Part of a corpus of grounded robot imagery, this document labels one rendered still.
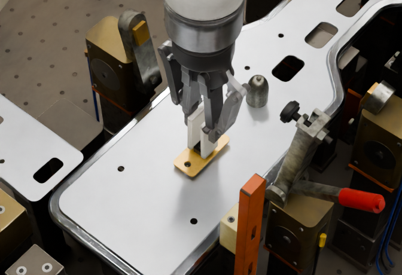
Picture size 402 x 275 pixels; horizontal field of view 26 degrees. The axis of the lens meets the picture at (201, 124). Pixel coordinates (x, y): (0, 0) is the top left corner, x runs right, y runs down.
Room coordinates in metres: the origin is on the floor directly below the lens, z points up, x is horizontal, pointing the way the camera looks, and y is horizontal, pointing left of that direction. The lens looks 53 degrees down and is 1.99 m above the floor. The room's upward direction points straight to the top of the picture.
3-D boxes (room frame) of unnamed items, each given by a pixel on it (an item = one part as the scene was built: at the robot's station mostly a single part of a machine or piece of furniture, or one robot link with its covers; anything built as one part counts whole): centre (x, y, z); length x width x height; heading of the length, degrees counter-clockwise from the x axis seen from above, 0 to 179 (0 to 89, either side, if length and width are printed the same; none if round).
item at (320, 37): (0.91, -0.18, 0.84); 0.12 x 0.05 x 0.29; 51
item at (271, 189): (0.58, -0.09, 1.06); 0.03 x 0.01 x 0.03; 51
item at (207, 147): (0.68, -0.01, 1.05); 0.03 x 0.01 x 0.07; 140
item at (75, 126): (0.76, 0.20, 0.84); 0.12 x 0.07 x 0.28; 51
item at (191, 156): (0.68, 0.00, 1.01); 0.08 x 0.04 x 0.01; 140
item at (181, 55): (0.69, 0.00, 1.21); 0.08 x 0.07 x 0.09; 50
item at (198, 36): (0.69, 0.00, 1.28); 0.09 x 0.09 x 0.06
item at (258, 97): (0.78, -0.08, 1.02); 0.03 x 0.03 x 0.07
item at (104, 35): (0.87, 0.13, 0.87); 0.12 x 0.07 x 0.35; 51
